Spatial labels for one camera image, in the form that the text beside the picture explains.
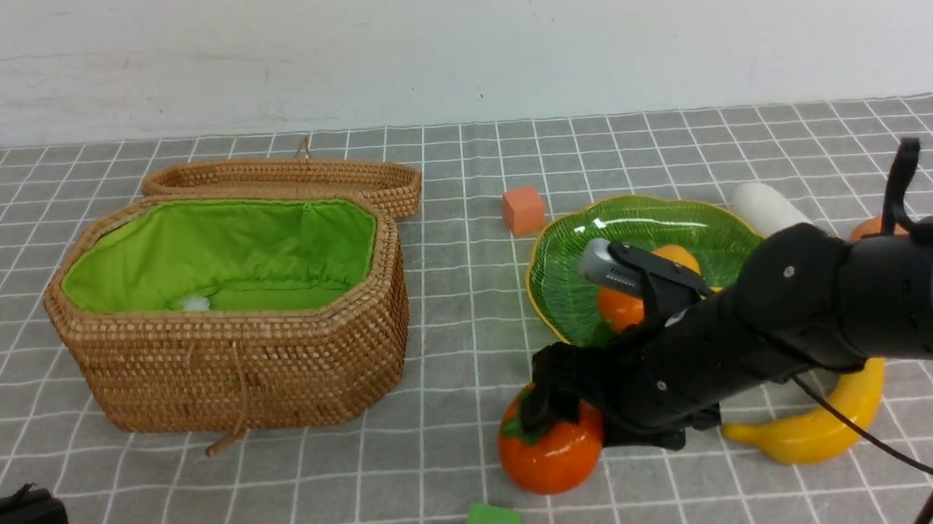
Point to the orange mango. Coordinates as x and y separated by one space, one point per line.
619 311

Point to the green leaf-shaped glass plate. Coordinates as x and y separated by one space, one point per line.
566 302

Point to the orange foam cube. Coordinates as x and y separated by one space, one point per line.
523 211

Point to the white radish green leaves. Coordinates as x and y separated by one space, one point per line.
765 209

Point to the woven rattan basket lid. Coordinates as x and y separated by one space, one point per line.
394 188

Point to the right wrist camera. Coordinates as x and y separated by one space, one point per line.
665 286

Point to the yellow banana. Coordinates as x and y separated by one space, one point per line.
816 436

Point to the brown potato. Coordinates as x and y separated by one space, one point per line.
874 226

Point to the orange persimmon green leaf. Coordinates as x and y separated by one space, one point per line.
555 460

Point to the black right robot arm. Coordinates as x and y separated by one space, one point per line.
803 300

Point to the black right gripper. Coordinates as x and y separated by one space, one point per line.
645 388

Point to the woven rattan basket green lining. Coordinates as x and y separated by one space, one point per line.
229 312

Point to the grey checked tablecloth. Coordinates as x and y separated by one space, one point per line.
428 451

